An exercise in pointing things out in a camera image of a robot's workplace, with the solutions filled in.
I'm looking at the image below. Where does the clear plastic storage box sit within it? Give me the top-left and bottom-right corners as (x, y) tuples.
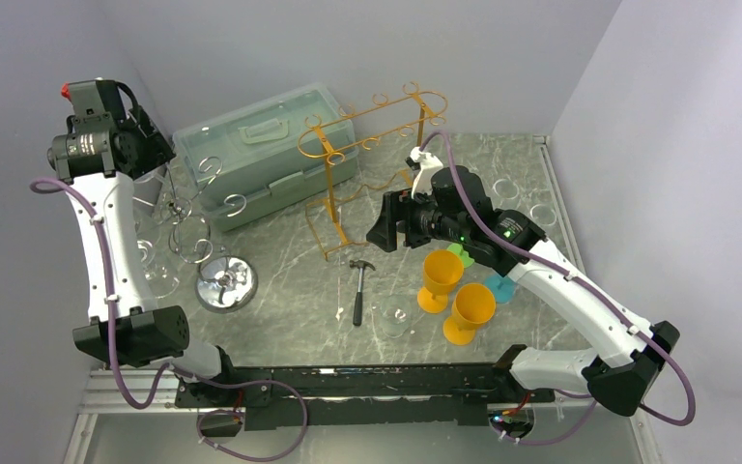
(172, 83), (358, 231)

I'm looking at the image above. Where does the orange wine glass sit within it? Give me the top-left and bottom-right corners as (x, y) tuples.
(417, 249), (465, 314)
(442, 283), (497, 346)

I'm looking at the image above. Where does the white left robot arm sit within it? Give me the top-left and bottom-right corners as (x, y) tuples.
(47, 78), (240, 406)

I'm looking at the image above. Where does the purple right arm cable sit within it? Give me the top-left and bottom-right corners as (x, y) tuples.
(418, 131), (698, 428)

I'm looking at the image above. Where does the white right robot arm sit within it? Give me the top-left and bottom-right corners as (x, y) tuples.
(366, 189), (680, 417)

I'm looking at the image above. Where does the green wine glass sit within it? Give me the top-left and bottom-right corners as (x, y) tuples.
(446, 244), (474, 269)

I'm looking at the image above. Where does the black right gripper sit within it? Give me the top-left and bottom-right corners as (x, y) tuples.
(366, 182), (469, 251)

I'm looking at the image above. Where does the gold wire glass rack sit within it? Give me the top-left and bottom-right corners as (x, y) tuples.
(297, 81), (449, 261)

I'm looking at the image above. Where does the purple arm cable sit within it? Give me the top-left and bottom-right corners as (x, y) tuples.
(418, 131), (698, 428)
(29, 178), (174, 411)

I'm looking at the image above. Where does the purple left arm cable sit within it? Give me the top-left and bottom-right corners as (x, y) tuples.
(29, 178), (174, 411)

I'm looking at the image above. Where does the chrome tree glass rack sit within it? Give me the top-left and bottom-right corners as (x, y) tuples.
(154, 156), (258, 314)

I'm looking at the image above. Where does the black handled hammer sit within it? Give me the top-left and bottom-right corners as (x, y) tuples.
(349, 259), (376, 327)

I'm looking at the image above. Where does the clear wine glass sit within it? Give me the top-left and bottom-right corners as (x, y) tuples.
(529, 204), (558, 229)
(492, 178), (520, 200)

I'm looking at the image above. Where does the clear glass chrome rack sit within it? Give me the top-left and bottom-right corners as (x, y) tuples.
(132, 166), (166, 215)
(137, 239), (180, 299)

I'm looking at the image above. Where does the blue wine glass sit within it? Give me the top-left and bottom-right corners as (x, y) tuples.
(482, 275), (517, 305)

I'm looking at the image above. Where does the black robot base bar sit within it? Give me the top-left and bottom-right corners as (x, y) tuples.
(175, 362), (554, 431)

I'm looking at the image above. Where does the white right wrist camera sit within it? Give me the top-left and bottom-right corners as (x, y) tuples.
(406, 147), (444, 199)

